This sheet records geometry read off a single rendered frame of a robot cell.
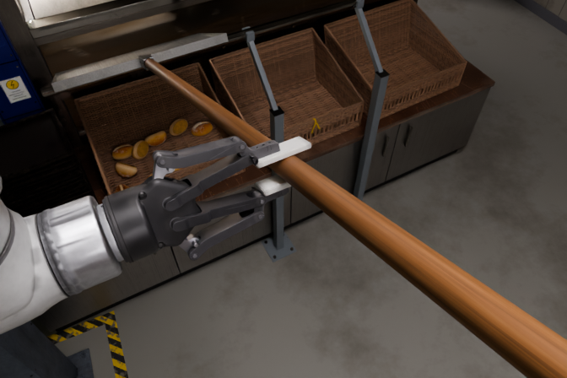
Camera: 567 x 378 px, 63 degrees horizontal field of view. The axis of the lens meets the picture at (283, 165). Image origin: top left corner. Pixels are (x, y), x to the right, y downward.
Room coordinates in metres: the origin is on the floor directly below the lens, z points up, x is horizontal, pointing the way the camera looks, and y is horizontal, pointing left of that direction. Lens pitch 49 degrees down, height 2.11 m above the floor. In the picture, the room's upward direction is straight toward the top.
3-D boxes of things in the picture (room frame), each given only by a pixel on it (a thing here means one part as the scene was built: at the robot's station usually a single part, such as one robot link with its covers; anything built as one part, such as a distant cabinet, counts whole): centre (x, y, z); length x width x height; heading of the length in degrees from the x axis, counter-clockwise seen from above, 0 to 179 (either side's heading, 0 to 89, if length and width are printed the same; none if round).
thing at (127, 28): (1.90, 0.13, 1.02); 1.79 x 0.11 x 0.19; 118
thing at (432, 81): (1.96, -0.55, 0.72); 0.56 x 0.49 x 0.28; 120
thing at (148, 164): (1.39, 0.52, 0.72); 0.56 x 0.49 x 0.28; 118
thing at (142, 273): (1.59, 0.09, 0.29); 2.42 x 0.56 x 0.58; 118
